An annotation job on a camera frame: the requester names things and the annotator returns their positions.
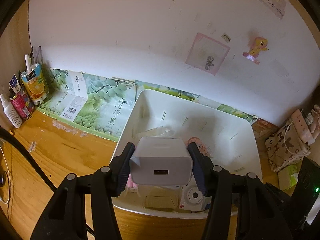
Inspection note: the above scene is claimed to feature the white compact camera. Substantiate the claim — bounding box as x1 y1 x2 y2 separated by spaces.
179 177 205 212

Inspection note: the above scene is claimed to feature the pink hair roller clip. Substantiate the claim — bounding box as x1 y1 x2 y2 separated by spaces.
124 174 140 197

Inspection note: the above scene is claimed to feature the pink can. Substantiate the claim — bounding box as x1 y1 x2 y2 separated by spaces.
9 86 35 120

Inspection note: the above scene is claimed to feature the beige letter print bag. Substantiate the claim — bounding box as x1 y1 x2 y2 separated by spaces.
265 118 311 172

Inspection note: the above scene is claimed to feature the green tissue pack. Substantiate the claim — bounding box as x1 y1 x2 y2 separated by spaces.
278 163 301 191

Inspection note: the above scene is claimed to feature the clear sticker plastic box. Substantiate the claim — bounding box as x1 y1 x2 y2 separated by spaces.
136 126 175 139

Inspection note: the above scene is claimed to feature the pink correction tape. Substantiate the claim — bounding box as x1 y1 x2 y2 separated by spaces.
187 137 211 157

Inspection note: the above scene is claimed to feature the pink framed wall drawing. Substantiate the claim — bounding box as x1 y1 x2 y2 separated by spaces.
185 33 230 75

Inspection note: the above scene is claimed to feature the pink round box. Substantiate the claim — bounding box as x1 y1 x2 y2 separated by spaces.
291 109 315 145

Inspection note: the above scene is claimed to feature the brown haired doll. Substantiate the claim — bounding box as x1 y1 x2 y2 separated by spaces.
306 105 320 140

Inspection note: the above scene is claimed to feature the green leaf print board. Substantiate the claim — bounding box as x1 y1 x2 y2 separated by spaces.
37 67 258 142

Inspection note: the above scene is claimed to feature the pony wall sticker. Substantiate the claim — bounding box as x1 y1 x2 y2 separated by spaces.
242 36 268 64

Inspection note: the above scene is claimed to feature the beige envelope-shaped case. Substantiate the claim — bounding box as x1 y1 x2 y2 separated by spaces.
144 195 178 209

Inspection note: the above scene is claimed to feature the white spray bottle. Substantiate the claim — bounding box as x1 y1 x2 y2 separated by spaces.
1 94 22 128

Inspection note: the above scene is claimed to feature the orange juice carton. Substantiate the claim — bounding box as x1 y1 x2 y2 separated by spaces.
21 63 49 105

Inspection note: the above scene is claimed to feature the white square charger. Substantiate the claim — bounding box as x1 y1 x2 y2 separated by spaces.
130 137 193 186

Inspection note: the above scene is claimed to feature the white plastic storage bin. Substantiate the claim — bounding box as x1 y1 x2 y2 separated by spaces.
112 89 262 219

